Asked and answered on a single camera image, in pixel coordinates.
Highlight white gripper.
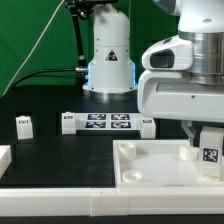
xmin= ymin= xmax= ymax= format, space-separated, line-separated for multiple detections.
xmin=137 ymin=71 xmax=224 ymax=146

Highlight white square table top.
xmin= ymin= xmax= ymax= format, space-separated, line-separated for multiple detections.
xmin=113 ymin=140 xmax=224 ymax=188

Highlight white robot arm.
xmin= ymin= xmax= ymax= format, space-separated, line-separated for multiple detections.
xmin=84 ymin=0 xmax=224 ymax=137

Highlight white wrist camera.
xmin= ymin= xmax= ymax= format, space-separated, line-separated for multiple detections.
xmin=142 ymin=36 xmax=193 ymax=71

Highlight white marker base plate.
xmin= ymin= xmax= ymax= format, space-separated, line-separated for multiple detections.
xmin=71 ymin=112 xmax=145 ymax=131

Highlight white front fence wall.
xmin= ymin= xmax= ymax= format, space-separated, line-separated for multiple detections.
xmin=0 ymin=187 xmax=224 ymax=217

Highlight white fence wall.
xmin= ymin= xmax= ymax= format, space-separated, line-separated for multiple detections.
xmin=0 ymin=145 xmax=12 ymax=178
xmin=0 ymin=187 xmax=224 ymax=217

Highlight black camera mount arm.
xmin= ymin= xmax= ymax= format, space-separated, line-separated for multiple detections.
xmin=64 ymin=0 xmax=119 ymax=87

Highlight black cable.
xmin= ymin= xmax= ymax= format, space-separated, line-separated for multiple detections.
xmin=2 ymin=67 xmax=88 ymax=98

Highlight white cable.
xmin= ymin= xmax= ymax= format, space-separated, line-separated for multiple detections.
xmin=2 ymin=0 xmax=67 ymax=96

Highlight white left fence wall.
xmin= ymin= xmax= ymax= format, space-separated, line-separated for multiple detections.
xmin=0 ymin=145 xmax=12 ymax=178

